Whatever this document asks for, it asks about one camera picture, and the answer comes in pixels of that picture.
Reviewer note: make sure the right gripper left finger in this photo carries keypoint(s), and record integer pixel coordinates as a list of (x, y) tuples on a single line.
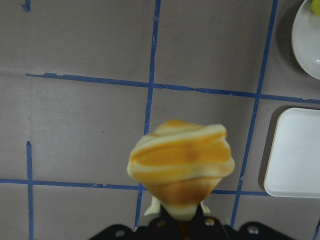
[(163, 227)]

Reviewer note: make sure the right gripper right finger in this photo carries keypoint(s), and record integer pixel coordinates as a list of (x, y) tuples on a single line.
[(205, 227)]

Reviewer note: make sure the cream round plate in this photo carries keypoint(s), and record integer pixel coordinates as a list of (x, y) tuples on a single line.
[(305, 39)]

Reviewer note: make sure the white rectangular tray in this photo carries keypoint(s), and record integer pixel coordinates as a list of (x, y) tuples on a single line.
[(293, 168)]

